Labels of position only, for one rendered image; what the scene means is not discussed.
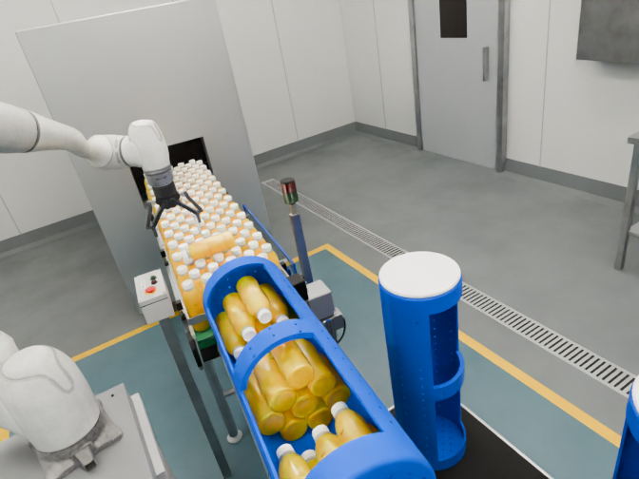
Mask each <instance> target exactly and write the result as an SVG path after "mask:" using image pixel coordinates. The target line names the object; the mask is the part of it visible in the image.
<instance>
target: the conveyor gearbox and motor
mask: <svg viewBox="0 0 639 479"><path fill-rule="evenodd" d="M306 287H307V289H308V291H309V292H307V293H308V296H309V299H307V300H305V303H306V304H307V305H308V307H309V308H310V309H311V311H312V312H313V313H314V314H315V316H316V317H317V318H318V320H319V321H320V323H321V324H322V325H323V326H324V328H325V329H326V330H327V332H328V333H329V334H330V335H331V337H332V338H334V340H335V341H336V342H337V344H338V345H339V342H340V341H341V340H342V338H343V336H344V333H345V329H346V322H345V319H344V317H343V316H342V313H341V312H340V310H339V309H338V308H337V307H336V308H335V307H334V301H333V297H332V291H330V290H329V289H328V287H327V286H326V285H325V284H324V283H323V281H321V280H317V281H315V282H312V283H310V284H307V285H306ZM343 327H344V328H343ZM341 328H343V333H342V336H341V338H340V339H339V341H338V335H337V330H338V329H341Z"/></svg>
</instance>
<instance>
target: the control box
mask: <svg viewBox="0 0 639 479"><path fill-rule="evenodd" d="M151 276H156V278H155V279H156V280H157V283H155V284H151V280H153V279H150V277H151ZM134 280H135V286H136V292H137V298H138V303H139V306H140V307H141V310H142V312H143V315H144V317H145V321H146V323H147V325H149V324H152V323H154V322H157V321H160V320H162V319H165V318H168V317H170V316H174V315H175V312H174V309H173V305H172V302H171V298H170V295H169V292H168V289H167V286H166V284H165V280H164V277H163V275H162V272H161V269H158V270H155V271H152V272H149V273H146V274H143V275H141V276H138V277H136V278H134ZM143 283H144V284H143ZM142 285H143V286H144V288H143V286H142ZM149 286H155V290H154V291H153V292H152V293H147V292H146V291H145V289H146V288H147V287H149Z"/></svg>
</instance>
